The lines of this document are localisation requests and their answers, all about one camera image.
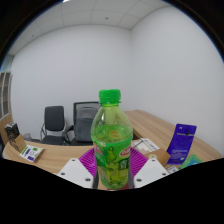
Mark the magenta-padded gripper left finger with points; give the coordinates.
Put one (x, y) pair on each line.
(75, 172)

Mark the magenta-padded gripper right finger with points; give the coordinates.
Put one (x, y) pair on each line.
(150, 172)

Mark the green drink bottle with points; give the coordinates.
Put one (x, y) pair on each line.
(111, 146)

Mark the tan labelled packet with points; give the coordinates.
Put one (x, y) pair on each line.
(173, 169)

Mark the green flat packet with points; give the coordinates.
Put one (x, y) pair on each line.
(191, 161)

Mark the purple standing pouch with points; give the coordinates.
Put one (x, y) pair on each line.
(181, 143)

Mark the white printed leaflet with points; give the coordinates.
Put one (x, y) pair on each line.
(31, 153)

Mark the black mesh office chair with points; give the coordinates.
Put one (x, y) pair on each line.
(83, 123)

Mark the dark padded office chair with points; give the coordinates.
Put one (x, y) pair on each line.
(54, 120)

